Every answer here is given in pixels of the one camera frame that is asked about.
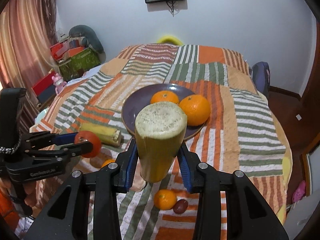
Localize person left hand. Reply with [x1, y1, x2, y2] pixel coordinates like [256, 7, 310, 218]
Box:
[1, 178, 42, 218]

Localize large orange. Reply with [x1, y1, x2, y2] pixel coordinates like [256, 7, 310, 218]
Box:
[150, 90, 180, 104]
[179, 94, 210, 126]

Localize green storage box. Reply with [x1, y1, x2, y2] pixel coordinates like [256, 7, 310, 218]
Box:
[59, 48, 100, 82]

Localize pink rabbit toy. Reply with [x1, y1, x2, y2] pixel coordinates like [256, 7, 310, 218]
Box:
[52, 73, 67, 95]

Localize dark red jujube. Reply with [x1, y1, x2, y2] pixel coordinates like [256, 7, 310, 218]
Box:
[172, 199, 189, 215]

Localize large orange front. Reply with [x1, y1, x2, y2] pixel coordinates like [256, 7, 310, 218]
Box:
[150, 90, 180, 104]

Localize white cloth pile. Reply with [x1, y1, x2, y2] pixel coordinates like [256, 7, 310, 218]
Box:
[67, 65, 102, 86]

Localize red gift box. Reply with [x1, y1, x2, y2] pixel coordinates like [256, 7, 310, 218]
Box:
[31, 70, 56, 104]

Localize striped brown curtain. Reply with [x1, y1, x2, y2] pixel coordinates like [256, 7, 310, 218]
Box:
[0, 0, 60, 91]

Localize sugarcane piece sideways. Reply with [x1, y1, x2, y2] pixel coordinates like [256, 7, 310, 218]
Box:
[79, 122, 122, 147]

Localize yellow curved pillow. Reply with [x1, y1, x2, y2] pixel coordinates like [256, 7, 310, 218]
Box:
[156, 35, 184, 46]

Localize pink slipper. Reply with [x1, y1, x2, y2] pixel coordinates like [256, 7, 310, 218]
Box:
[292, 180, 306, 203]

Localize small tangerine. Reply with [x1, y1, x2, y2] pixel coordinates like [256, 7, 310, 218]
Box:
[101, 159, 115, 168]
[153, 189, 177, 210]

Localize red tomato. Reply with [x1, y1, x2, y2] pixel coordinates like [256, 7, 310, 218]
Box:
[74, 131, 102, 158]

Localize striped patchwork bed quilt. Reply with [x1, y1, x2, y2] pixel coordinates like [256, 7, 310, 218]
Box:
[31, 44, 292, 239]

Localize blue grey backpack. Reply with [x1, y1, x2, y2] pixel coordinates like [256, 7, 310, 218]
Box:
[249, 62, 271, 99]

